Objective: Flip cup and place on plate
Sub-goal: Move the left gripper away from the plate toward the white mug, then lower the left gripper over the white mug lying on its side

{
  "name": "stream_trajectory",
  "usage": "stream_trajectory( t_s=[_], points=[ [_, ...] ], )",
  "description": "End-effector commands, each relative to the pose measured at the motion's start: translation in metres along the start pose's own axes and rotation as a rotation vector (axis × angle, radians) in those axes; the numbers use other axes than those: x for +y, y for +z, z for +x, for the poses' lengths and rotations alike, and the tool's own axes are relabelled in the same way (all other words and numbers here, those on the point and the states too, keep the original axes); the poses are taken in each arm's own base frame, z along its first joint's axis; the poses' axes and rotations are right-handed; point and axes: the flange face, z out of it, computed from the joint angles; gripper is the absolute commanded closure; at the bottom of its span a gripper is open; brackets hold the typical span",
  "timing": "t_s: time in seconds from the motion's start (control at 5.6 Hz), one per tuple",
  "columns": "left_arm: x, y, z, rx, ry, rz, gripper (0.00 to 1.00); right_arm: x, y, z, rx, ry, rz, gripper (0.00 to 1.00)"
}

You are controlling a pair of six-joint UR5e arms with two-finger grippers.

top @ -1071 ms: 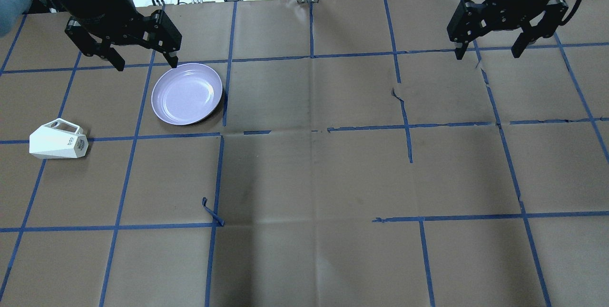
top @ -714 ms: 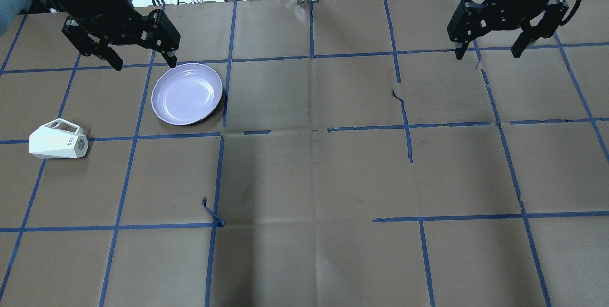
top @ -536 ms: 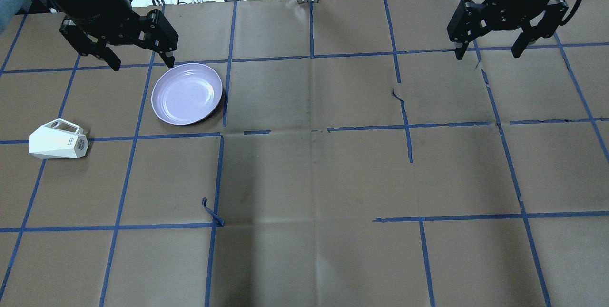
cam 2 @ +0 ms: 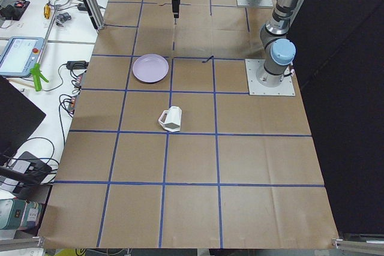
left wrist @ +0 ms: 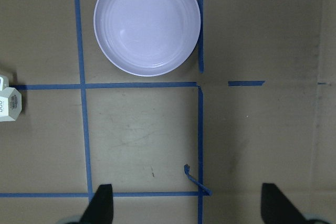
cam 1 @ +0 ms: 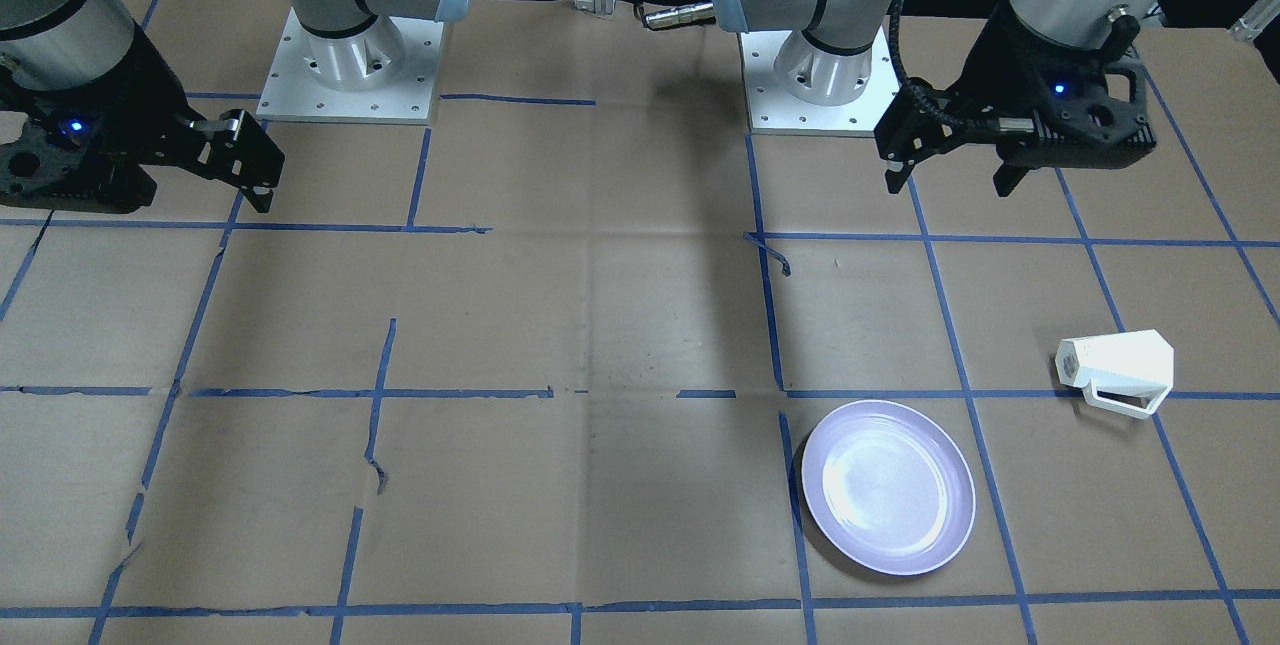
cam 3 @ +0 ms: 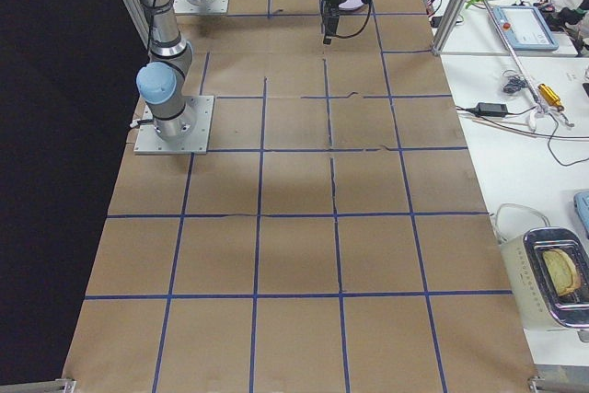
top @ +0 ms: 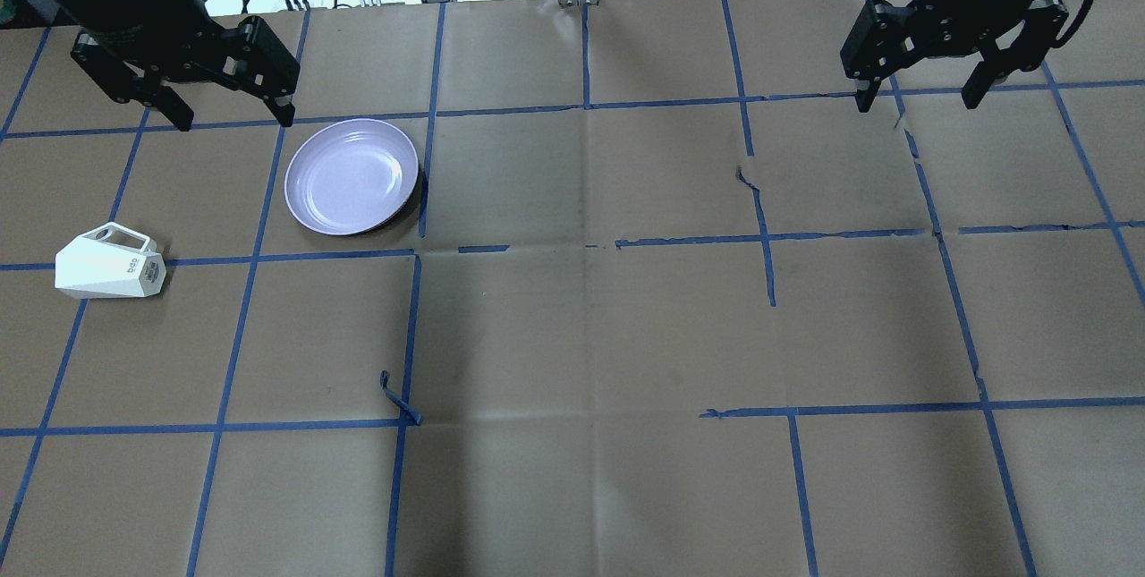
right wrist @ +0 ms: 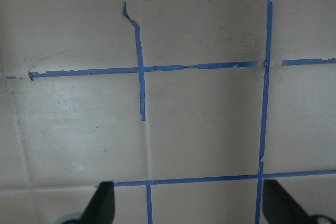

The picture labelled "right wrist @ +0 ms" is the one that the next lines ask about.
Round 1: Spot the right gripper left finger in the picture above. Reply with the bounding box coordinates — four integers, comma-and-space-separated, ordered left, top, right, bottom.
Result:
79, 181, 115, 224

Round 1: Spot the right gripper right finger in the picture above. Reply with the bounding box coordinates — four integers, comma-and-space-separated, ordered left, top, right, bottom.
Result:
262, 179, 318, 224

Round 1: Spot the brown paper table cover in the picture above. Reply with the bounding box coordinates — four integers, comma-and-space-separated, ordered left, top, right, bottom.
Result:
1, 0, 335, 223

